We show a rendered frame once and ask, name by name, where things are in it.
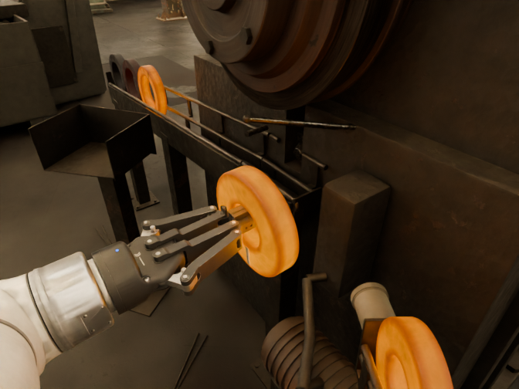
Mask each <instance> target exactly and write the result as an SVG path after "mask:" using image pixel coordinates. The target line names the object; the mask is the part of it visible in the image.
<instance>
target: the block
mask: <svg viewBox="0 0 519 389"><path fill-rule="evenodd" d="M390 191H391V188H390V186H389V185H388V184H387V183H385V182H384V181H381V180H379V179H378V178H376V177H374V176H372V175H370V174H368V173H367V172H365V171H360V170H356V171H353V172H351V173H349V174H346V175H344V176H342V177H340V178H337V179H335V180H333V181H330V182H328V183H326V185H325V186H324V188H323V193H322V200H321V213H320V219H319V226H318V233H317V245H316V252H315V259H314V271H313V273H316V272H326V274H327V281H326V282H319V283H320V284H321V285H322V286H323V287H324V288H325V289H326V290H327V291H328V292H329V293H331V294H332V295H333V296H334V297H336V298H341V297H342V296H344V295H346V294H347V293H349V292H350V291H352V290H353V289H355V288H356V287H357V286H360V285H361V284H362V283H363V282H365V281H367V280H368V278H369V276H370V274H371V268H372V264H373V261H374V257H375V252H376V249H377V245H378V240H379V236H380V232H381V229H382V223H383V220H384V217H385V211H386V208H387V204H388V198H389V195H390Z"/></svg>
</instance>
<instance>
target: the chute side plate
mask: <svg viewBox="0 0 519 389"><path fill-rule="evenodd" d="M108 89H109V92H110V98H111V101H112V104H114V100H115V101H116V102H117V104H118V107H119V108H120V109H121V110H126V111H132V112H138V113H147V114H150V117H151V126H152V130H153V133H154V134H156V135H157V136H158V137H160V138H161V133H160V132H162V133H163V134H164V135H165V136H166V137H167V138H168V144H170V145H171V146H172V147H173V148H175V149H176V150H177V151H179V152H180V153H182V154H184V155H185V156H186V157H187V158H188V159H190V160H191V161H193V162H194V163H196V164H197V165H198V166H199V167H201V168H202V169H204V170H205V171H207V172H208V173H210V174H211V175H212V176H213V177H215V178H216V179H218V180H219V178H220V177H221V176H222V175H223V174H224V173H226V172H228V171H231V170H233V169H236V168H238V167H241V166H240V165H238V164H237V163H235V162H234V161H231V160H230V159H228V158H227V157H226V156H224V155H222V154H220V153H219V152H218V151H216V150H214V149H212V148H211V147H209V146H208V145H206V144H204V143H202V142H201V141H200V140H198V139H196V138H194V137H193V136H192V135H190V134H188V133H186V132H184V131H183V130H182V129H180V128H178V127H176V126H175V125H174V124H172V123H170V122H168V121H167V120H165V119H164V118H162V117H160V116H158V115H157V114H156V113H154V112H152V111H151V110H149V109H148V108H146V107H144V106H142V105H141V104H139V103H138V102H136V101H134V100H132V99H131V98H130V97H128V96H126V95H124V94H123V93H121V92H120V91H118V90H116V89H114V88H113V87H112V86H110V85H108ZM285 200H286V202H287V204H288V206H289V208H290V210H291V208H292V203H290V202H289V201H288V200H287V199H285Z"/></svg>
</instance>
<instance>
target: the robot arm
mask: <svg viewBox="0 0 519 389"><path fill-rule="evenodd" d="M220 208H221V211H219V210H217V208H216V206H214V205H211V206H208V207H205V208H200V209H196V210H194V211H188V212H185V213H182V214H179V215H174V216H171V217H167V218H163V219H156V220H145V221H143V222H142V223H141V226H142V228H143V232H142V234H141V236H140V237H137V238H136V239H135V240H134V241H132V242H131V243H130V244H128V245H127V244H126V243H125V242H122V241H119V242H115V243H114V244H112V245H109V246H107V247H104V248H102V249H99V250H97V251H95V252H92V253H91V255H92V256H93V258H92V259H90V260H88V261H87V259H86V257H85V255H84V254H83V253H82V252H76V253H74V254H72V255H69V256H67V257H65V258H63V259H60V260H58V261H55V262H53V263H50V264H48V265H47V266H43V267H41V268H37V269H34V270H33V271H32V272H29V273H26V274H24V275H21V276H18V277H15V278H11V279H3V280H0V389H40V381H39V376H40V375H41V373H42V372H43V371H44V368H45V365H46V364H47V363H48V362H50V361H51V360H52V359H53V358H55V357H57V356H59V355H60V354H61V353H63V352H65V351H67V350H71V349H73V348H74V347H75V346H76V345H78V344H79V343H82V342H83V341H85V340H88V339H89V338H91V337H93V336H95V335H97V334H98V333H100V332H102V331H104V330H106V329H108V328H110V327H112V326H113V324H114V318H113V317H112V314H111V313H112V312H114V311H117V312H118V314H119V315H121V314H122V313H125V312H126V311H128V310H130V309H132V308H134V307H136V306H138V305H140V304H141V303H143V302H145V301H147V300H148V297H149V296H150V295H151V294H152V293H153V292H156V291H159V290H165V289H168V288H170V287H171V286H173V287H175V288H178V289H182V291H183V294H184V295H185V296H191V295H192V294H193V293H194V291H195V290H196V289H197V287H198V285H199V284H200V282H201V281H202V280H204V279H205V278H206V277H208V276H209V275H210V274H212V273H213V272H214V271H215V270H217V268H218V267H220V266H221V265H222V264H224V263H225V262H226V261H228V260H229V259H230V258H231V257H233V256H234V255H235V254H236V253H237V252H238V251H240V250H241V249H242V248H243V233H245V232H248V231H249V230H251V229H253V228H255V227H256V224H255V222H254V221H253V218H252V216H251V215H250V213H249V212H248V211H247V210H246V209H245V208H244V207H243V206H242V205H239V206H237V207H235V208H232V209H230V210H228V211H227V207H226V206H225V205H222V206H220ZM207 215H209V216H208V217H207Z"/></svg>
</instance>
